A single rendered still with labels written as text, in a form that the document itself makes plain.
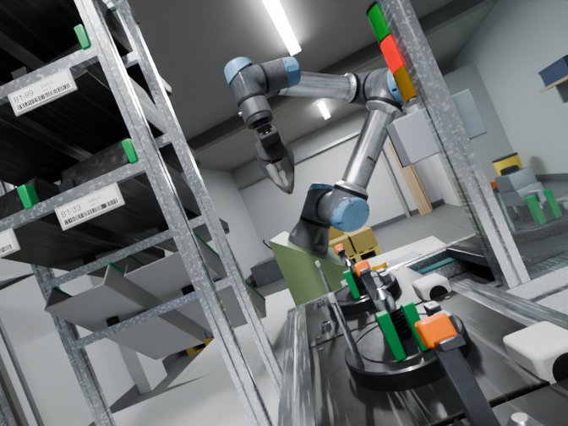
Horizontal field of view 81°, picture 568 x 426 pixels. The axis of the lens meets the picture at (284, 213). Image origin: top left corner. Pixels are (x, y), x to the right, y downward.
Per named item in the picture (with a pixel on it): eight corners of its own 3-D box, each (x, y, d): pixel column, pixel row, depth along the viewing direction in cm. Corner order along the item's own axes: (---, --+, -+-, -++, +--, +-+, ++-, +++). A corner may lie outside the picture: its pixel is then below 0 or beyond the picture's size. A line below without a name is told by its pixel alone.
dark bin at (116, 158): (178, 254, 73) (174, 225, 76) (230, 232, 71) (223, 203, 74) (59, 213, 49) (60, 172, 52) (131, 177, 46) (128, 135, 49)
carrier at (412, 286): (308, 313, 76) (286, 262, 76) (406, 272, 75) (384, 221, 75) (313, 360, 52) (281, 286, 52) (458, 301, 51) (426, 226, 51)
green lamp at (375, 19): (376, 51, 53) (363, 23, 54) (405, 38, 53) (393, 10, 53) (384, 34, 48) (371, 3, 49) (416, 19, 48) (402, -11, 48)
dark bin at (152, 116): (150, 188, 73) (148, 161, 77) (201, 163, 71) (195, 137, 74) (18, 112, 49) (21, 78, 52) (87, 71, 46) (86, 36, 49)
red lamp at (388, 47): (388, 79, 53) (376, 51, 53) (417, 67, 53) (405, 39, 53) (397, 65, 48) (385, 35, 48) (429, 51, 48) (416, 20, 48)
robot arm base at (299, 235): (294, 236, 131) (302, 212, 130) (330, 249, 127) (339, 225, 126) (281, 239, 117) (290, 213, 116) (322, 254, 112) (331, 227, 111)
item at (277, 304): (250, 308, 161) (248, 303, 162) (435, 242, 140) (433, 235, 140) (169, 397, 94) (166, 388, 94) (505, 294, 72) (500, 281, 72)
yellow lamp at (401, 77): (401, 107, 53) (388, 79, 53) (429, 95, 53) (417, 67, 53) (411, 96, 48) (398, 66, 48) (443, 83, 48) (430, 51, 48)
